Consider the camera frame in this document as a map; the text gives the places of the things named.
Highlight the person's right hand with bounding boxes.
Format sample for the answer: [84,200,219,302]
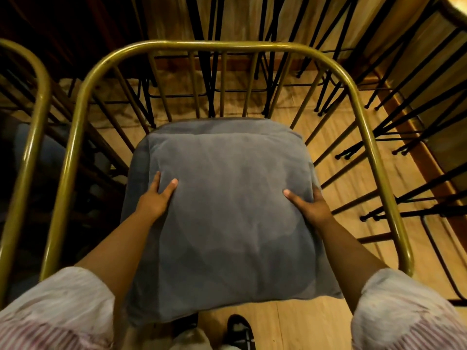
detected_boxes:
[283,185,335,230]

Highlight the person's left hand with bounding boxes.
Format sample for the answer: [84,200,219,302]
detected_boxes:
[136,171,179,220]

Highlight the grey seat cushion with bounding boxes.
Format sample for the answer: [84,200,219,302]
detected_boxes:
[120,117,343,326]

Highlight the person's left forearm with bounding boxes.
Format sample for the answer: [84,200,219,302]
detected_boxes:
[75,210,158,330]

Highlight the person's right forearm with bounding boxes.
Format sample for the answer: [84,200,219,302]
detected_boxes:
[314,219,389,315]

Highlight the black metal stool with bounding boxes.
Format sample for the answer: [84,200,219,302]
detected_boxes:
[335,28,467,160]
[359,163,467,307]
[253,0,362,117]
[126,0,228,129]

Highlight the black shoe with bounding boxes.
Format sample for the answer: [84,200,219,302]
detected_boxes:
[226,314,256,350]
[171,313,200,331]

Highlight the light trousers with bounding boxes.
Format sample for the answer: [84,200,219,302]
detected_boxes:
[124,326,241,350]

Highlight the white striped shirt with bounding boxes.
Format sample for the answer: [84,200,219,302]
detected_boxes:
[0,266,467,350]

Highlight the gold metal chair frame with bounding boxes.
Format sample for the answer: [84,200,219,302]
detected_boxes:
[39,40,414,282]
[0,39,126,310]

